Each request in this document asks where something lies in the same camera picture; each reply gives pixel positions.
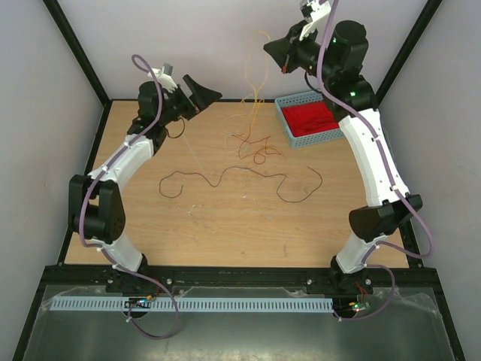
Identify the white zip tie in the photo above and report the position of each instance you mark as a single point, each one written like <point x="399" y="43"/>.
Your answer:
<point x="194" y="155"/>

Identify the red cloth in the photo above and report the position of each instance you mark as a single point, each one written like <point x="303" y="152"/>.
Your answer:
<point x="309" y="118"/>

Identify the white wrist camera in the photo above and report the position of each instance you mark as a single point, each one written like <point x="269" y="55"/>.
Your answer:
<point x="164" y="77"/>
<point x="313" y="11"/>

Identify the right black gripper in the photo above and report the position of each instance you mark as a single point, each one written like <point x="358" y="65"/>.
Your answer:
<point x="285" y="52"/>

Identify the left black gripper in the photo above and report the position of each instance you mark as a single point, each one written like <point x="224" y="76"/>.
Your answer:
<point x="201" y="98"/>

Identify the light blue plastic basket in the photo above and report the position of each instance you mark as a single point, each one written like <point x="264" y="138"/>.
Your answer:
<point x="307" y="140"/>

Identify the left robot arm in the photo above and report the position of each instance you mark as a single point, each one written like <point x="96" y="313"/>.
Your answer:
<point x="95" y="206"/>

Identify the right green circuit board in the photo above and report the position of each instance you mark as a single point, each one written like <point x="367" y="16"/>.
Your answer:
<point x="359" y="305"/>

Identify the left green circuit board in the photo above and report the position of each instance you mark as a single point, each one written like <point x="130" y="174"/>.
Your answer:
<point x="137" y="303"/>

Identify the green circuit board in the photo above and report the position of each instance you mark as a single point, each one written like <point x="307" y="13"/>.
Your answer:
<point x="359" y="305"/>
<point x="137" y="303"/>

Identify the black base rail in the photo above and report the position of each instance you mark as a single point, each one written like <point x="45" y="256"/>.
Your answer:
<point x="322" y="281"/>

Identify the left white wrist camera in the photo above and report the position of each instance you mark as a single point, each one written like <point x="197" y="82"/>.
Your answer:
<point x="164" y="77"/>

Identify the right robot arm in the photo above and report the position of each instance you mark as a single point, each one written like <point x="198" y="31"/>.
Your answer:
<point x="354" y="106"/>

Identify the black aluminium frame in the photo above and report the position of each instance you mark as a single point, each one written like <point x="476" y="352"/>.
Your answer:
<point x="416" y="275"/>

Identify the light blue slotted cable duct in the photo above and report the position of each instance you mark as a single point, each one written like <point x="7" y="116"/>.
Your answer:
<point x="197" y="305"/>

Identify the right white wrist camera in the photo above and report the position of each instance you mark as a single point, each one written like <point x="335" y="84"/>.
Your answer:
<point x="313" y="11"/>

